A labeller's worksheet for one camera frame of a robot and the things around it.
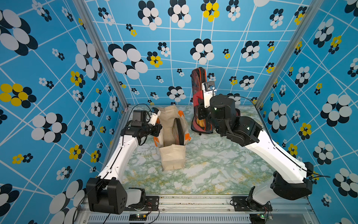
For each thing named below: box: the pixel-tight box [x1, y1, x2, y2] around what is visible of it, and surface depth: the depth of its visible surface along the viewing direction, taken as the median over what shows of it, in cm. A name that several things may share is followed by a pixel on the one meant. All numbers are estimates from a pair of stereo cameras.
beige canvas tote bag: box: [153, 105, 192, 172], surface depth 82 cm
